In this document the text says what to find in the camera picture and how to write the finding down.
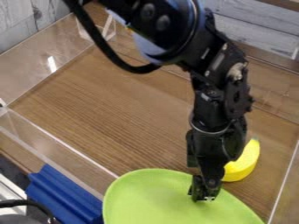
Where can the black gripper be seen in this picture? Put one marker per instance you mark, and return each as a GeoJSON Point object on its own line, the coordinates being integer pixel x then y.
{"type": "Point", "coordinates": [211, 148]}

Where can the yellow toy banana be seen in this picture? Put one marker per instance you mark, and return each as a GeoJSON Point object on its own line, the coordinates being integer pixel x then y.
{"type": "Point", "coordinates": [240, 168]}

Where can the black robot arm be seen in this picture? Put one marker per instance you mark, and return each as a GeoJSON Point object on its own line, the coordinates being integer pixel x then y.
{"type": "Point", "coordinates": [176, 34]}

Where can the green plate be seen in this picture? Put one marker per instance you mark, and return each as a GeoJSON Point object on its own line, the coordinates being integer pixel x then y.
{"type": "Point", "coordinates": [150, 196]}

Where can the blue plastic block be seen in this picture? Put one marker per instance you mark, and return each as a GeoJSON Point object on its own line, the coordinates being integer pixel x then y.
{"type": "Point", "coordinates": [70, 203]}

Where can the clear acrylic corner bracket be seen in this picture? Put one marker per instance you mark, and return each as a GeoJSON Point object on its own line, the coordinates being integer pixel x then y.
{"type": "Point", "coordinates": [106, 29]}

